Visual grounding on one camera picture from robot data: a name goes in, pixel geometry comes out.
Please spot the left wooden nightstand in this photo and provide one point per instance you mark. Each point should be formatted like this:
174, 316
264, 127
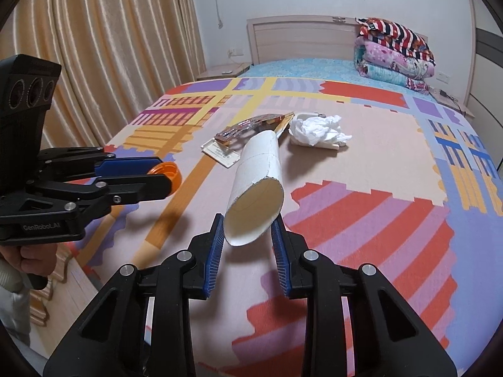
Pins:
231, 70

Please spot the wooden nightstand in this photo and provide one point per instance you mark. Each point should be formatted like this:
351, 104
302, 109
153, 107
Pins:
231, 70
454, 104

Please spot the white cardboard tube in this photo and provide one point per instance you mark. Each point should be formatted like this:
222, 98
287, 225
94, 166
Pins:
257, 194

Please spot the beige striped curtain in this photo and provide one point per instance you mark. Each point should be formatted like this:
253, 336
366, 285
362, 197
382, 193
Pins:
117, 57

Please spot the colourful patterned foam mat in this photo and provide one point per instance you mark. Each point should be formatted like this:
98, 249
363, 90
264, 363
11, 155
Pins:
415, 193

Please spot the black left camera box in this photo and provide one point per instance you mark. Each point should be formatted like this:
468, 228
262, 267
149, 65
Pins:
27, 88

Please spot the white sliding wardrobe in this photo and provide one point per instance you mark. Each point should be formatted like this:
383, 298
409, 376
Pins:
485, 96

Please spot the white card strip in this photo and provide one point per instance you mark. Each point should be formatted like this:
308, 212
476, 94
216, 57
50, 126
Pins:
220, 153

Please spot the white tissue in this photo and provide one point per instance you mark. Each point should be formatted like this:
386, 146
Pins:
317, 129

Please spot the wooden headboard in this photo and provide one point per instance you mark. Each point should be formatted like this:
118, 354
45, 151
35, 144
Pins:
303, 36

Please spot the capsule blister pack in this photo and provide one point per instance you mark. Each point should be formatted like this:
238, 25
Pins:
256, 124

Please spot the orange plastic bottle cap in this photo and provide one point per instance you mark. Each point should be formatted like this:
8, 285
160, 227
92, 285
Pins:
171, 171

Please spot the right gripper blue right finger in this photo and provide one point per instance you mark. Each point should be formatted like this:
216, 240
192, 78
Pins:
280, 241

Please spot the person's left hand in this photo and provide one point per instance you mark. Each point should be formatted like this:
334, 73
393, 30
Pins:
37, 259

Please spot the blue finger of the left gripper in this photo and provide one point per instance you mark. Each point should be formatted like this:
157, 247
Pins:
133, 189
123, 166

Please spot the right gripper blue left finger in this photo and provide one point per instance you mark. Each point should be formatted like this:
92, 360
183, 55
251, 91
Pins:
214, 248

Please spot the folded colourful quilts stack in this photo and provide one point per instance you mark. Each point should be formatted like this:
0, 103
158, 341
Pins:
389, 52

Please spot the right wooden nightstand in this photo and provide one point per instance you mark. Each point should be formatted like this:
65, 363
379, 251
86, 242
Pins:
454, 104

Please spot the grey trousers leg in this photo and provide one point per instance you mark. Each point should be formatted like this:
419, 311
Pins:
17, 357

